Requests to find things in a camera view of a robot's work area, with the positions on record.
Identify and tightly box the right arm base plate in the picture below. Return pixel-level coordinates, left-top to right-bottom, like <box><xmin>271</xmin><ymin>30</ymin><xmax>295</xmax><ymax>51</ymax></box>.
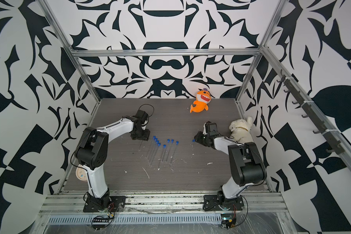
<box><xmin>202</xmin><ymin>194</ymin><xmax>244</xmax><ymax>212</ymax></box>

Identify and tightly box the orange shark plush toy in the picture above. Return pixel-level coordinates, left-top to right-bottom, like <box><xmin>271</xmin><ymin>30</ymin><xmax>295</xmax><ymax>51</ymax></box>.
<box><xmin>190</xmin><ymin>88</ymin><xmax>212</xmax><ymax>113</ymax></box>

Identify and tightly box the white dog plush toy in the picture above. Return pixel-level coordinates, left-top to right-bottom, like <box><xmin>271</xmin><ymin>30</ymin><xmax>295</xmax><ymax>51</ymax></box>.
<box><xmin>229</xmin><ymin>117</ymin><xmax>253</xmax><ymax>143</ymax></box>

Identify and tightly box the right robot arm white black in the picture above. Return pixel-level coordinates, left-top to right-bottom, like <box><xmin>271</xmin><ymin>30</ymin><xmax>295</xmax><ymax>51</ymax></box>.
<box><xmin>194</xmin><ymin>121</ymin><xmax>267</xmax><ymax>200</ymax></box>

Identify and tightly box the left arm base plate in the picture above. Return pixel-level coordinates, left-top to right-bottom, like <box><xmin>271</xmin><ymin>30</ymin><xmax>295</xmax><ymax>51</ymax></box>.
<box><xmin>83</xmin><ymin>194</ymin><xmax>126</xmax><ymax>213</ymax></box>

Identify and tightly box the black wall hook rail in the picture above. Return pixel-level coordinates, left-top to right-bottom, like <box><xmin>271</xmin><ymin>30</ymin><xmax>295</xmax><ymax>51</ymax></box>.
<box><xmin>277</xmin><ymin>71</ymin><xmax>346</xmax><ymax>155</ymax></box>

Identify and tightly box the beige round toy clock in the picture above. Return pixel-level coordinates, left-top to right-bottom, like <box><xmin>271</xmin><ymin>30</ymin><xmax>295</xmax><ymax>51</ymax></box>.
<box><xmin>75</xmin><ymin>164</ymin><xmax>88</xmax><ymax>182</ymax></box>

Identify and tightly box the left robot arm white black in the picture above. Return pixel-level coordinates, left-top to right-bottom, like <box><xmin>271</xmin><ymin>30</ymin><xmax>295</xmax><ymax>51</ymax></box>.
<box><xmin>74</xmin><ymin>109</ymin><xmax>150</xmax><ymax>210</ymax></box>

